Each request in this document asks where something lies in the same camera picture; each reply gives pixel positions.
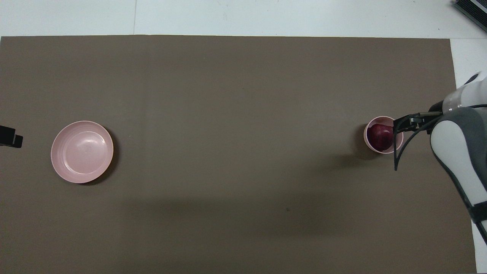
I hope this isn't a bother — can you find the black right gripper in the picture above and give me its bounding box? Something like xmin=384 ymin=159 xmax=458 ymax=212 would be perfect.
xmin=393 ymin=110 xmax=444 ymax=134

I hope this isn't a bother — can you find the dark red apple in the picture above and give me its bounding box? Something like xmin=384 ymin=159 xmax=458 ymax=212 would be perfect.
xmin=371 ymin=124 xmax=395 ymax=150

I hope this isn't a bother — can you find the pink bowl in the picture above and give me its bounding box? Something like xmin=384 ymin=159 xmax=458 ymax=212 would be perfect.
xmin=363 ymin=116 xmax=404 ymax=154

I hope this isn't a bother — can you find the pink plate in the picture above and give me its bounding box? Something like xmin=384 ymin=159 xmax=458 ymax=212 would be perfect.
xmin=51 ymin=121 xmax=114 ymax=184

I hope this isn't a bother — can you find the dark ribbed panel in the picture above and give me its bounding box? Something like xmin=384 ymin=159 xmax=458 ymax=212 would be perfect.
xmin=453 ymin=0 xmax=487 ymax=33

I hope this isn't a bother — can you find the brown table mat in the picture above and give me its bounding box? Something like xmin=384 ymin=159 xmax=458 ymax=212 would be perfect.
xmin=0 ymin=35 xmax=477 ymax=274

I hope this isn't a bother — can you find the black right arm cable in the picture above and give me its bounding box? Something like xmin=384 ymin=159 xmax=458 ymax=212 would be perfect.
xmin=393 ymin=105 xmax=487 ymax=171

